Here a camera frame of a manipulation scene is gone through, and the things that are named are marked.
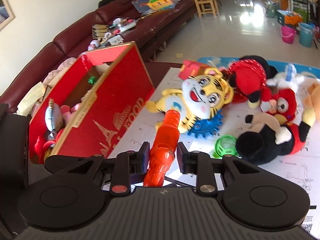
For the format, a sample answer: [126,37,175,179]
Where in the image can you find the red polka dot mouse plush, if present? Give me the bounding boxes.
[226,55,278,109]

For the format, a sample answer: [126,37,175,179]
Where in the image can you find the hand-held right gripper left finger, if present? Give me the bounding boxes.
[66,141,150,197]

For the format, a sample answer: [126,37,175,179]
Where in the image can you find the tan plush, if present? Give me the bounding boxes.
[301,81,320,110]

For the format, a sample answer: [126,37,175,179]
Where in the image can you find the colourful toy house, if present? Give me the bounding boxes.
[147,0,175,12]

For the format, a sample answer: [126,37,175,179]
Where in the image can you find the blue play mat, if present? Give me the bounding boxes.
[197,56,320,75]

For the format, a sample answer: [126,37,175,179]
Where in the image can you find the cream bag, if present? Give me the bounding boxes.
[17,81,47,117]

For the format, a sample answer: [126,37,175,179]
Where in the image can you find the green plastic ring toy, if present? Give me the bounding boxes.
[214,134,238,158]

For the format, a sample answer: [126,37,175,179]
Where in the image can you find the orange plastic toy gun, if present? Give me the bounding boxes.
[142,110,181,188]

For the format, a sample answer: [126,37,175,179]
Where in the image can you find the pink plastic bucket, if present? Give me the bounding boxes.
[280,25,297,44]

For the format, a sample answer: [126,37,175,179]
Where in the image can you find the blue plastic gear toy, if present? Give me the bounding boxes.
[187,111,223,138]

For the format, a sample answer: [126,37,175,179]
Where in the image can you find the pink plush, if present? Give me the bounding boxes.
[59,104,83,130]

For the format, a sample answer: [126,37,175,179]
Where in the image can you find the yellow tiger plush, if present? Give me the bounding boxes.
[145,70,234,134]

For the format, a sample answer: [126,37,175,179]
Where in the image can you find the red bird plush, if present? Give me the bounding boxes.
[260,87,304,128]

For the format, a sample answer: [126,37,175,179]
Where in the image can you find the pile of small toys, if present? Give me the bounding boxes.
[87,17,137,52]

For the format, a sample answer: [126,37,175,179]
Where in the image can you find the clear plastic box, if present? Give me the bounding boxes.
[131,0,153,15]

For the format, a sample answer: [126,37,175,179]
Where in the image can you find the teal plastic bucket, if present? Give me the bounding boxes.
[298,22,315,47]

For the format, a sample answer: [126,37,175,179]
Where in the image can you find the red and yellow toy block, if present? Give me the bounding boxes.
[179,59,213,80]

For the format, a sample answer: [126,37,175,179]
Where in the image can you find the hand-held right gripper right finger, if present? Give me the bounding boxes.
[176,141,260,197]

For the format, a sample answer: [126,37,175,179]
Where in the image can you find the white instruction sheet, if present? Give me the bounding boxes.
[107,66,320,233]

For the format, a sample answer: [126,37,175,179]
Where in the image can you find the white fluffy plush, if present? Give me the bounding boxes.
[266,64,304,93]

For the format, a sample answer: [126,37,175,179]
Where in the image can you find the black mouse plush red shorts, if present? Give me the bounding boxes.
[235,110,317,166]

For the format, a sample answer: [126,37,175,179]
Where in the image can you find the small wooden chair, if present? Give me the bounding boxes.
[191,0,220,18]

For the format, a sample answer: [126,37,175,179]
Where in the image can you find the framed wall picture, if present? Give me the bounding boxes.
[0,0,16,32]

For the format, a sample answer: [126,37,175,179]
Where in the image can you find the red cardboard box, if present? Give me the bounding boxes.
[29,41,156,165]

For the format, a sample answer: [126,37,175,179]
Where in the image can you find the dark red leather sofa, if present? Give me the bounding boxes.
[0,0,198,108]

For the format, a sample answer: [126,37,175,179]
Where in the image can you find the red fuzzy headband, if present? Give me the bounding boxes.
[34,130,60,158]

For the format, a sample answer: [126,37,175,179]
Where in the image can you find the pink cushion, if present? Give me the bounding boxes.
[42,57,77,85]

